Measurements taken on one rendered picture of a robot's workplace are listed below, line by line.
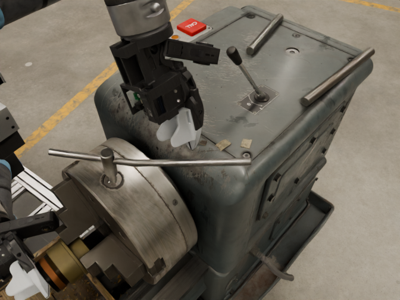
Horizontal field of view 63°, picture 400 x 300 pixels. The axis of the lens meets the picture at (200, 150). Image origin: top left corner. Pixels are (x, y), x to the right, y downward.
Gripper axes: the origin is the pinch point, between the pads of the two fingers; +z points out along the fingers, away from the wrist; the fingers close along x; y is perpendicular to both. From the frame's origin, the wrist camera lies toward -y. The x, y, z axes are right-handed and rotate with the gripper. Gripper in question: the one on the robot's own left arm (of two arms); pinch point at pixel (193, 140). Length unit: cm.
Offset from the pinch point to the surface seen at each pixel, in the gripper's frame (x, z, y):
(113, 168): -7.6, 0.2, 12.3
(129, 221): -4.5, 9.3, 15.2
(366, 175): -23, 131, -139
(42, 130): -204, 68, -13
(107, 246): -11.9, 17.4, 19.5
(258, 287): -10, 78, -14
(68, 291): -28, 35, 31
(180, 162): 2.0, 0.3, 5.2
